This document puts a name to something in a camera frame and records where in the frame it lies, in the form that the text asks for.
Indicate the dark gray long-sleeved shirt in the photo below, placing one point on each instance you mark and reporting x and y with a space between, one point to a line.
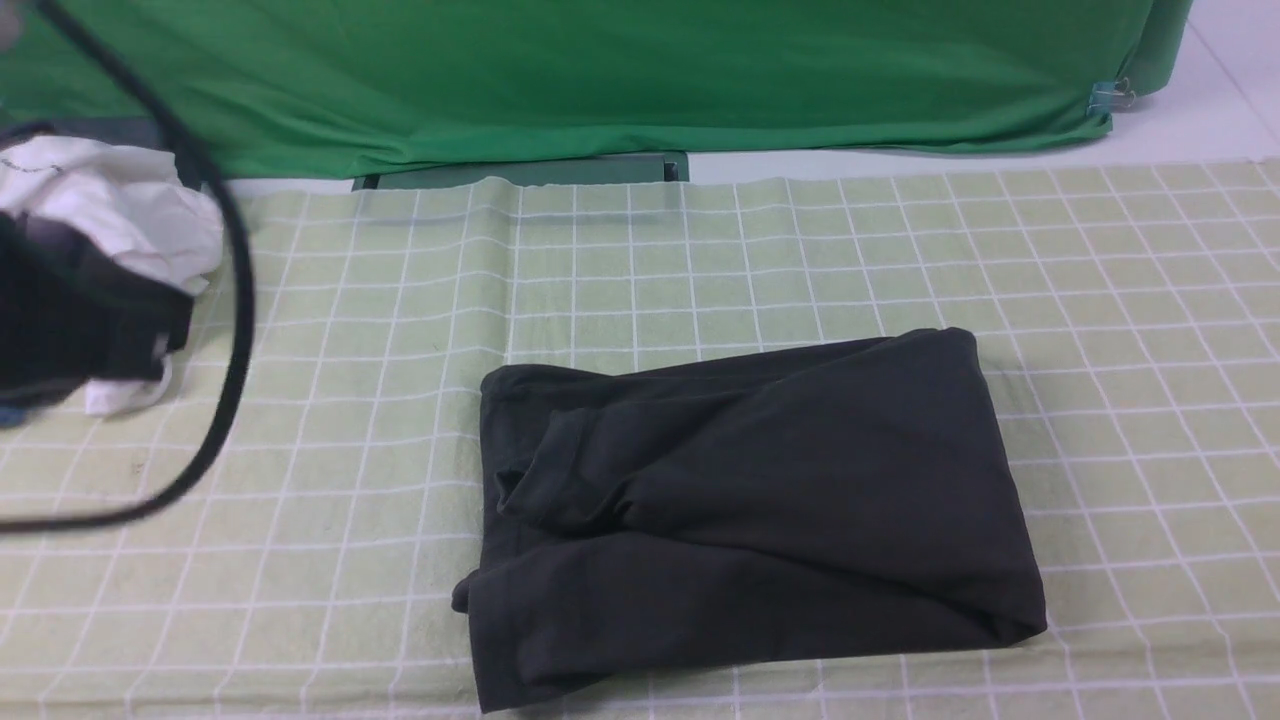
819 502

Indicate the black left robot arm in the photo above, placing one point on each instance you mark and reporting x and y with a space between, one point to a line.
71 315

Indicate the dark green metal base bar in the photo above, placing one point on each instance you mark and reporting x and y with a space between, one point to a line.
628 168

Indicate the green backdrop cloth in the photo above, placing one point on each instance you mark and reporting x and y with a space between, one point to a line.
340 89

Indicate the light green checkered table mat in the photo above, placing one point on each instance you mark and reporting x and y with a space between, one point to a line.
1127 319

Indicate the white crumpled garment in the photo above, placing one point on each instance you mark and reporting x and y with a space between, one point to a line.
130 203

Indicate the blue binder clip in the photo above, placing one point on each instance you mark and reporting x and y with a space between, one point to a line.
1110 96

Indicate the blue garment piece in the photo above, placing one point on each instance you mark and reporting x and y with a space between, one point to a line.
11 417

